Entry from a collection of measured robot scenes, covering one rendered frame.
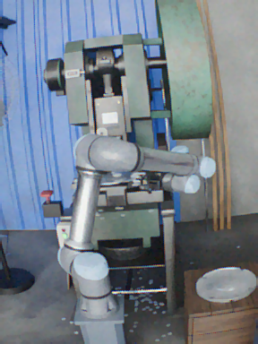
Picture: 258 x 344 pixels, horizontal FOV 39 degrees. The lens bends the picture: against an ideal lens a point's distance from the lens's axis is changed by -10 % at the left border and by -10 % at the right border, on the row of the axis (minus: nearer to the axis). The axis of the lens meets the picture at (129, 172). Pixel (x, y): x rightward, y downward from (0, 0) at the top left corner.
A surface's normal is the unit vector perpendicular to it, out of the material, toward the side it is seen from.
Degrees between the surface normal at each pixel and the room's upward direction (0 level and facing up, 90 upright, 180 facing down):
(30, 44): 90
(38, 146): 90
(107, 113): 90
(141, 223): 90
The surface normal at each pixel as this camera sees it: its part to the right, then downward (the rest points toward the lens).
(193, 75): -0.04, 0.43
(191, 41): -0.07, 0.07
